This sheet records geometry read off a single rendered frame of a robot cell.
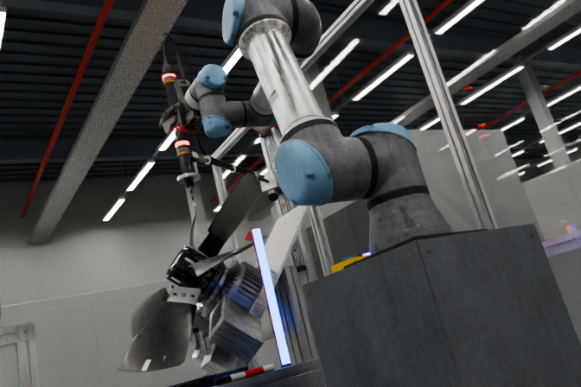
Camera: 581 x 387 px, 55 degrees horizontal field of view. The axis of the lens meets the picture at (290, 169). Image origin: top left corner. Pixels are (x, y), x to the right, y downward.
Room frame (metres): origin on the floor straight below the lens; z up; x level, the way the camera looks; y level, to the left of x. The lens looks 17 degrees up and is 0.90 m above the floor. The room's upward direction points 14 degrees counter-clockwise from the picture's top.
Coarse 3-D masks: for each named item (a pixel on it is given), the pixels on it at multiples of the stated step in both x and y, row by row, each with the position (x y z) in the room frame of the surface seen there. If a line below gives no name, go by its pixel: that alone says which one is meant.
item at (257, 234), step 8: (256, 232) 1.34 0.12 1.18; (256, 240) 1.34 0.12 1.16; (256, 248) 1.34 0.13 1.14; (264, 248) 1.35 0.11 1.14; (264, 256) 1.35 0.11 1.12; (264, 264) 1.34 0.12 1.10; (264, 272) 1.34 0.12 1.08; (264, 280) 1.34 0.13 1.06; (272, 288) 1.35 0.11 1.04; (272, 296) 1.35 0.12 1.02; (272, 304) 1.34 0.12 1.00; (272, 312) 1.34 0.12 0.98; (272, 320) 1.34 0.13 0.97; (280, 320) 1.35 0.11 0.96; (280, 328) 1.35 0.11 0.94; (280, 336) 1.34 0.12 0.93; (280, 344) 1.34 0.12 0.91; (280, 352) 1.34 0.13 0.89; (288, 360) 1.35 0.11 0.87
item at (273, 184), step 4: (272, 172) 2.16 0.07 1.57; (276, 172) 2.18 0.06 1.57; (268, 176) 2.17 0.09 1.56; (272, 176) 2.16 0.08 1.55; (276, 176) 2.17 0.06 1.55; (272, 180) 2.16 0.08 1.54; (276, 180) 2.17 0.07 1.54; (260, 184) 2.19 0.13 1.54; (264, 184) 2.18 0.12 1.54; (268, 184) 2.17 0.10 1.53; (272, 184) 2.17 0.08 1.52; (276, 184) 2.16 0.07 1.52; (264, 188) 2.18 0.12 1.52; (268, 188) 2.17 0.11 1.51; (272, 188) 2.18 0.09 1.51; (276, 188) 2.19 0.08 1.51; (280, 188) 2.21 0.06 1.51; (264, 192) 2.19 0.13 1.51; (268, 192) 2.21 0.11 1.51; (280, 192) 2.25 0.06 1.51
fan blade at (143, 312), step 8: (152, 296) 1.82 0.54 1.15; (160, 296) 1.79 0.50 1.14; (168, 296) 1.77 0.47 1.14; (144, 304) 1.85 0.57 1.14; (152, 304) 1.82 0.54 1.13; (160, 304) 1.79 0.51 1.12; (136, 312) 1.89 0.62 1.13; (144, 312) 1.84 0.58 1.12; (152, 312) 1.81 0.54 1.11; (136, 320) 1.88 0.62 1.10; (144, 320) 1.84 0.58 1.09; (136, 328) 1.87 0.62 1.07
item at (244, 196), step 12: (240, 180) 1.62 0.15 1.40; (252, 180) 1.70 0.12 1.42; (240, 192) 1.69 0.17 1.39; (252, 192) 1.76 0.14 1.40; (228, 204) 1.67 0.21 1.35; (240, 204) 1.74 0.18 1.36; (252, 204) 1.81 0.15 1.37; (216, 216) 1.67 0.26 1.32; (228, 216) 1.72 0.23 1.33; (240, 216) 1.78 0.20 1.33; (216, 228) 1.71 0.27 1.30; (228, 228) 1.75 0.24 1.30
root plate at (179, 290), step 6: (174, 288) 1.68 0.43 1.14; (180, 288) 1.68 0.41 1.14; (186, 288) 1.67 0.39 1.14; (192, 288) 1.68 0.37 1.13; (180, 294) 1.66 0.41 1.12; (186, 294) 1.66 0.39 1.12; (192, 294) 1.66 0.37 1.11; (198, 294) 1.66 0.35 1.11; (168, 300) 1.65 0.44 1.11; (174, 300) 1.65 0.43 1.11; (180, 300) 1.65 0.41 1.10; (186, 300) 1.65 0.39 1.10; (192, 300) 1.65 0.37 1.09
